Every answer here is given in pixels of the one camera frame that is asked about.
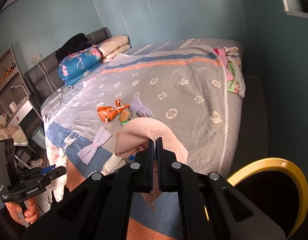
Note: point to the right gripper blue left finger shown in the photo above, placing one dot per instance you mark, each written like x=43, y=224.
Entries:
x=150, y=158

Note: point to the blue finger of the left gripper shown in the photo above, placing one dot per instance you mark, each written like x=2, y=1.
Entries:
x=45, y=170

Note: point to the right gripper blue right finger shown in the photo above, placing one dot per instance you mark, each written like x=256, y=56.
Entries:
x=160, y=165

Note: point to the pink perforated cloth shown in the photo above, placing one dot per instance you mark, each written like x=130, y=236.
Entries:
x=133, y=140

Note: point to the yellow rim trash bin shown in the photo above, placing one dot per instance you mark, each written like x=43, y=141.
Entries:
x=278, y=188

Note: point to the person's left hand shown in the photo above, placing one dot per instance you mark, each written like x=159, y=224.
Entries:
x=30, y=215

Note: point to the pale green waste bin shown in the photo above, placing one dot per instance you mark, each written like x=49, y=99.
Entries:
x=38, y=136

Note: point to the white crumpled cloth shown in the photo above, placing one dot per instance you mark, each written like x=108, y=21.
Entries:
x=112, y=164

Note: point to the lilac bow shaped cloth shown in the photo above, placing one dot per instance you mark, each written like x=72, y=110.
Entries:
x=87, y=153

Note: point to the green snack packet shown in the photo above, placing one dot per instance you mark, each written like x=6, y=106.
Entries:
x=126, y=115

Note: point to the purple knitted cloth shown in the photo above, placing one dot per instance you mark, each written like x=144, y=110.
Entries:
x=139, y=108

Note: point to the bear pattern cushion chair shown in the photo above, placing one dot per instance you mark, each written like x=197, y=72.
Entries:
x=12, y=132

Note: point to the orange snack wrapper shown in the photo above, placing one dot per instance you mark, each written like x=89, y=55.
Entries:
x=108, y=113

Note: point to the grey patterned bed sheet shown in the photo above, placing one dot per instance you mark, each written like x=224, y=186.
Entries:
x=183, y=83

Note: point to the white bedside shelf unit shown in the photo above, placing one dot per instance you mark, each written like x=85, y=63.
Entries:
x=16, y=101

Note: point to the white desk lamp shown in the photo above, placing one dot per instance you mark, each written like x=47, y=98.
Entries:
x=19, y=91

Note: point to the grey padded headboard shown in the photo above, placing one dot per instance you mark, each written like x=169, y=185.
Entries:
x=43, y=78

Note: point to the blue floral folded quilt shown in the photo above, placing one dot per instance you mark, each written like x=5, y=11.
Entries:
x=77, y=65

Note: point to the beige folded quilt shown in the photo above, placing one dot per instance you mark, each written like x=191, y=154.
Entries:
x=111, y=47

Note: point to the colourful folded clothes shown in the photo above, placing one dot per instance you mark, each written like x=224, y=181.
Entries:
x=231, y=57

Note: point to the black clothing pile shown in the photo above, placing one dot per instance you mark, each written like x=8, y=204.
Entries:
x=76, y=43

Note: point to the wall power socket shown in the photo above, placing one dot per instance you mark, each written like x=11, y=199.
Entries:
x=37, y=59

